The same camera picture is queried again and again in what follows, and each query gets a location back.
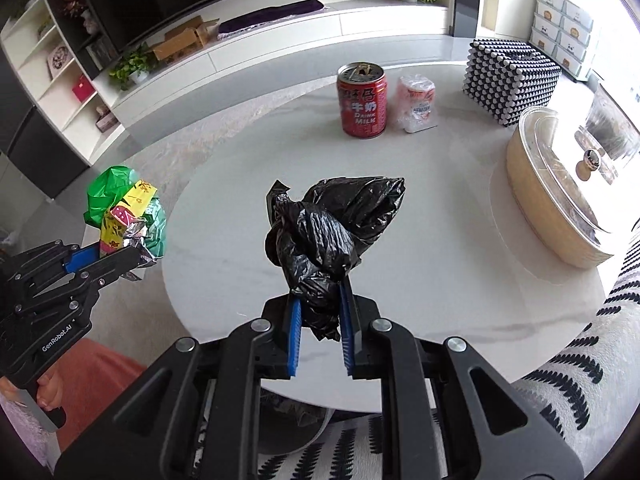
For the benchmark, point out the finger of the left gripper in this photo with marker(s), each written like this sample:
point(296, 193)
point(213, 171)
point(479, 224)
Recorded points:
point(82, 257)
point(105, 270)

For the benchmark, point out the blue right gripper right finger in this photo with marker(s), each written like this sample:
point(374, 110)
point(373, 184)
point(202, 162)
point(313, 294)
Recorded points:
point(347, 332)

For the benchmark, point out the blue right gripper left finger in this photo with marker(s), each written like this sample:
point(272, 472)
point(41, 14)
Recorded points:
point(294, 333)

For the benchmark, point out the green snack wrapper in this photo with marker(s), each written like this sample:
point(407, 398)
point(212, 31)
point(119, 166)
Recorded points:
point(126, 210)

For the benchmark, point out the black plastic bag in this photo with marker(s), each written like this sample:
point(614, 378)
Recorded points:
point(318, 240)

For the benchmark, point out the red milk can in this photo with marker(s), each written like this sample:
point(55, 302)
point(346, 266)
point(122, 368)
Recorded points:
point(362, 95)

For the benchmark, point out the white foam cup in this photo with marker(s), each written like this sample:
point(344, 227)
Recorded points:
point(415, 97)

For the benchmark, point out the grey round trash bin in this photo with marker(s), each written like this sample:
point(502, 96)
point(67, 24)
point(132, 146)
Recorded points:
point(287, 426)

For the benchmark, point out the left hand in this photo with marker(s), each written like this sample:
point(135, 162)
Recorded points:
point(49, 392)

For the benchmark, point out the orange fuzzy sleeve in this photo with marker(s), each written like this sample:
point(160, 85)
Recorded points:
point(93, 376)

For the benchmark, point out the red box on shelf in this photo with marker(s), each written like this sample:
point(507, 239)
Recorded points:
point(83, 89)

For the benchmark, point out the potted plant left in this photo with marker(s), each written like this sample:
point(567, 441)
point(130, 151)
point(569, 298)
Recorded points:
point(136, 61)

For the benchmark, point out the white tv cabinet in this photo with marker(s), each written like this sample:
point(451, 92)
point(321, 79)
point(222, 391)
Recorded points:
point(189, 89)

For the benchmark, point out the white bookshelf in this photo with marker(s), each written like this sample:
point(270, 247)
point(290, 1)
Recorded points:
point(49, 44)

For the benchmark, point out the cardboard box on cabinet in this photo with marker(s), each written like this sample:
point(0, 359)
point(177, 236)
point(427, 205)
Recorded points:
point(185, 39)

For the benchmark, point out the round wooden tray clear lid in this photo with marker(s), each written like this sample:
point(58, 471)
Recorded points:
point(563, 182)

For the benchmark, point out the black white patterned blanket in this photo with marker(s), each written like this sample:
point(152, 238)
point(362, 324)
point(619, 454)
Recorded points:
point(588, 392)

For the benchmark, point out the black white studded box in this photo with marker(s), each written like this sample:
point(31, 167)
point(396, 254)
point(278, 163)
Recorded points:
point(506, 77)

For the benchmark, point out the dark purple cloth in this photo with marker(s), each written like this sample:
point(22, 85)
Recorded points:
point(268, 15)

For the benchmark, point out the clear glass jar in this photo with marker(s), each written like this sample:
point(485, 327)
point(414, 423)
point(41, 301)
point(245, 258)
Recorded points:
point(610, 135)

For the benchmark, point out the stacked white drawer boxes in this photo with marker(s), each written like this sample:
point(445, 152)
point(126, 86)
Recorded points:
point(564, 32)

